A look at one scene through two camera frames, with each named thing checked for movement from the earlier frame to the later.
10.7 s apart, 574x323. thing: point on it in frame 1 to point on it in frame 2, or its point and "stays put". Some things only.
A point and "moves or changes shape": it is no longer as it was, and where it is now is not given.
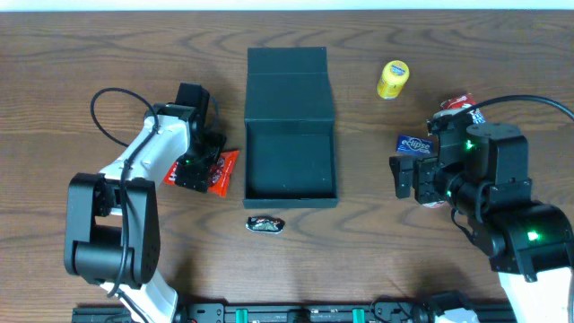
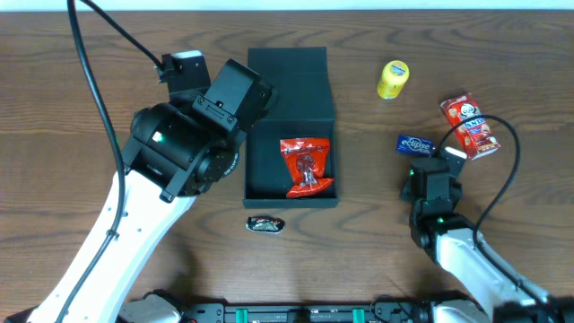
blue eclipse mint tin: x=414 y=144 stays put
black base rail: x=423 y=310 stays put
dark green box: x=291 y=135 stays put
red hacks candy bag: x=220 y=175 moves or changes shape
